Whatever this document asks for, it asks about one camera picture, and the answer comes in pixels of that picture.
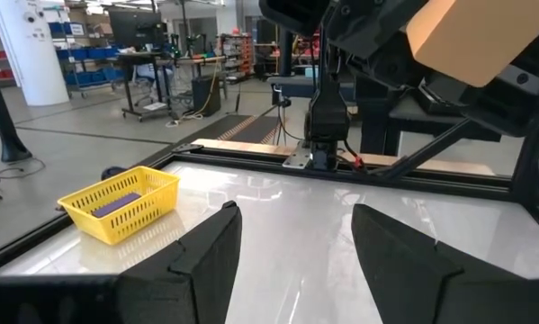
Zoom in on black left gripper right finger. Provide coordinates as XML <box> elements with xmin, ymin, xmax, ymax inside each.
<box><xmin>352</xmin><ymin>203</ymin><xmax>526</xmax><ymax>324</ymax></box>

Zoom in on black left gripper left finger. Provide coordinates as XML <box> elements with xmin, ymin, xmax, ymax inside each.
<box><xmin>117</xmin><ymin>201</ymin><xmax>244</xmax><ymax>324</ymax></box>

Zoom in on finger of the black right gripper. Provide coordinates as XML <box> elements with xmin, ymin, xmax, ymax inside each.
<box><xmin>421</xmin><ymin>65</ymin><xmax>539</xmax><ymax>139</ymax></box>

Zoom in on large orange foam block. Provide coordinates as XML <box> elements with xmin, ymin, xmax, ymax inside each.
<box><xmin>406</xmin><ymin>0</ymin><xmax>539</xmax><ymax>89</ymax></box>

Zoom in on yellow plastic basket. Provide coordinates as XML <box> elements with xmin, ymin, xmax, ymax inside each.
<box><xmin>57</xmin><ymin>165</ymin><xmax>181</xmax><ymax>247</ymax></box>

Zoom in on flat purple foam block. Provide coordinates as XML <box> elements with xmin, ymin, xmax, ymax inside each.
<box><xmin>92</xmin><ymin>192</ymin><xmax>143</xmax><ymax>220</ymax></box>

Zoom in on dark blue round object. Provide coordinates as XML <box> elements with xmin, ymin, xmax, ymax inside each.
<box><xmin>100</xmin><ymin>166</ymin><xmax>129</xmax><ymax>181</ymax></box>

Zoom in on wooden board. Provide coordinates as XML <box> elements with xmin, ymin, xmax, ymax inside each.
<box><xmin>192</xmin><ymin>138</ymin><xmax>495</xmax><ymax>176</ymax></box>

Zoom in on black floor mat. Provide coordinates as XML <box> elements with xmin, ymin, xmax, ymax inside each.
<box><xmin>178</xmin><ymin>114</ymin><xmax>283</xmax><ymax>145</ymax></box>

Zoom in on black computer tower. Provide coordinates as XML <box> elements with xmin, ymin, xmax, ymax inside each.
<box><xmin>191</xmin><ymin>74</ymin><xmax>222</xmax><ymax>117</ymax></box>

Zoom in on person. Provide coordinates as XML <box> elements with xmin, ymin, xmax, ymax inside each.
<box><xmin>133</xmin><ymin>62</ymin><xmax>176</xmax><ymax>96</ymax></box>

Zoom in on black office desk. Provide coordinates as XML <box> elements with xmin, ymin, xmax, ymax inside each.
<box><xmin>115</xmin><ymin>51</ymin><xmax>228</xmax><ymax>122</ymax></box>

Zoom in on black monitor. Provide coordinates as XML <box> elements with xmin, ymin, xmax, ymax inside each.
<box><xmin>108</xmin><ymin>8</ymin><xmax>165</xmax><ymax>50</ymax></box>

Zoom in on blue storage bins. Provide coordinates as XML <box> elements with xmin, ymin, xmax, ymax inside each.
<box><xmin>48</xmin><ymin>21</ymin><xmax>126</xmax><ymax>98</ymax></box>

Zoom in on white round pillar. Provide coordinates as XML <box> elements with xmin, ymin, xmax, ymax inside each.
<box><xmin>0</xmin><ymin>0</ymin><xmax>71</xmax><ymax>107</ymax></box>

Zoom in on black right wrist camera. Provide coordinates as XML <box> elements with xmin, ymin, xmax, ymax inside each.
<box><xmin>258</xmin><ymin>0</ymin><xmax>333</xmax><ymax>38</ymax></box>

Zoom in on black diagonal frame strut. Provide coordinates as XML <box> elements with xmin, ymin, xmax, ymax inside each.
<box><xmin>376</xmin><ymin>117</ymin><xmax>477</xmax><ymax>182</ymax></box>

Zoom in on black table frame rail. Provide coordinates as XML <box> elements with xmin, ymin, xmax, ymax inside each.
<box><xmin>0</xmin><ymin>143</ymin><xmax>522</xmax><ymax>274</ymax></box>

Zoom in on black floor post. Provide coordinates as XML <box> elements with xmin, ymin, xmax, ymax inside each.
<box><xmin>0</xmin><ymin>60</ymin><xmax>33</xmax><ymax>164</ymax></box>

